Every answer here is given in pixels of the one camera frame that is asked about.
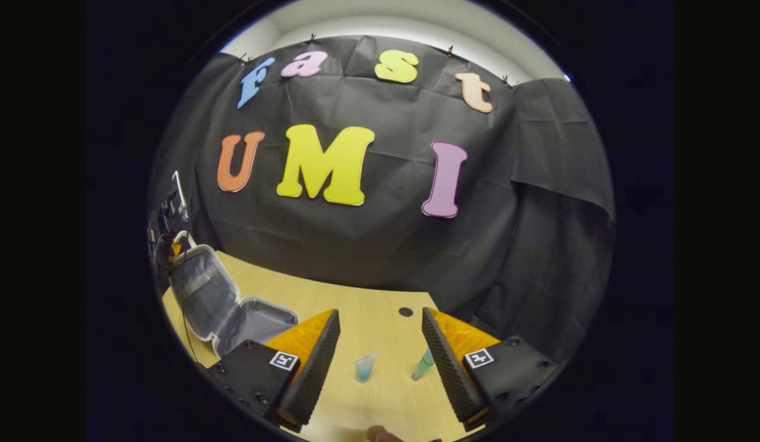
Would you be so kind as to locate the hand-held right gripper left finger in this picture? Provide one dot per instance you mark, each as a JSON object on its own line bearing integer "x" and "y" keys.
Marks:
{"x": 315, "y": 374}

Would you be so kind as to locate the black round table grommet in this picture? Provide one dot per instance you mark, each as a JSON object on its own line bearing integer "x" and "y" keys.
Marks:
{"x": 406, "y": 312}

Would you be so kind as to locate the teal skin care bottle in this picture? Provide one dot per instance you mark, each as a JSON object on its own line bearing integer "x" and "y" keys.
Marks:
{"x": 422, "y": 366}

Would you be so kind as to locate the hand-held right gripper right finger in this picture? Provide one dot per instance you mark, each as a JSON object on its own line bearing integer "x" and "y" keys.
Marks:
{"x": 447, "y": 368}

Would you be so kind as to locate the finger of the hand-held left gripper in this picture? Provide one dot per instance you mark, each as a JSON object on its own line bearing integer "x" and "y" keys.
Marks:
{"x": 175, "y": 249}

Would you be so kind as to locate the white suitcase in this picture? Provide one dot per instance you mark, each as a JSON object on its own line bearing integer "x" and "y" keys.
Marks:
{"x": 202, "y": 294}

